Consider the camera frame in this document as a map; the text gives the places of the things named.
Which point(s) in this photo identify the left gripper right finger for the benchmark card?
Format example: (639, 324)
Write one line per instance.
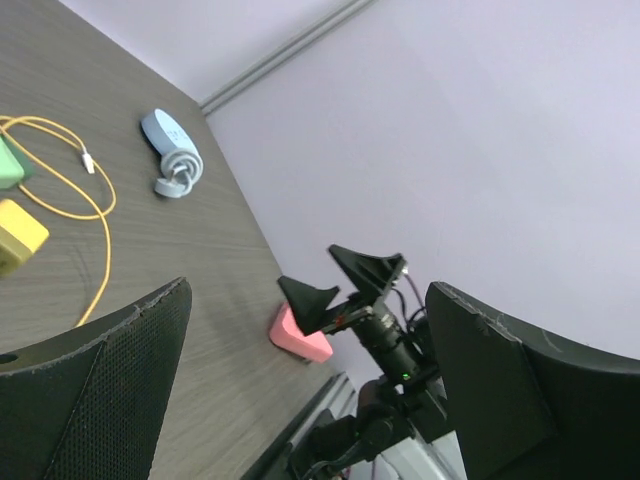
(526, 403)

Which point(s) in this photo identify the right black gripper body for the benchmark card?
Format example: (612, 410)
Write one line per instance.
(377, 329)

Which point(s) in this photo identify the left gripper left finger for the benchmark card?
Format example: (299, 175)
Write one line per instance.
(90, 403)

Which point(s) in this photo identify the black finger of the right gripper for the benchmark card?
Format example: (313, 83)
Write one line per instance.
(309, 305)
(372, 276)

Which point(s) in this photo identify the pink triangular power socket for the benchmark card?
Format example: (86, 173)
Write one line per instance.
(285, 334)

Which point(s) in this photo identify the light blue cable holder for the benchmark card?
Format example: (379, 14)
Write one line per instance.
(181, 164)

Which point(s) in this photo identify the green cube plug adapter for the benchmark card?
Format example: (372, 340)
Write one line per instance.
(16, 167)

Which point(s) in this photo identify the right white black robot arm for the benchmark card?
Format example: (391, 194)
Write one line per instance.
(400, 417)

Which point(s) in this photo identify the aluminium frame rail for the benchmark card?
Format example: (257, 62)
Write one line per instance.
(335, 399)

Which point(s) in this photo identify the vertical aluminium corner post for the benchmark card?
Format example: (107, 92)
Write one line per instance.
(276, 59)

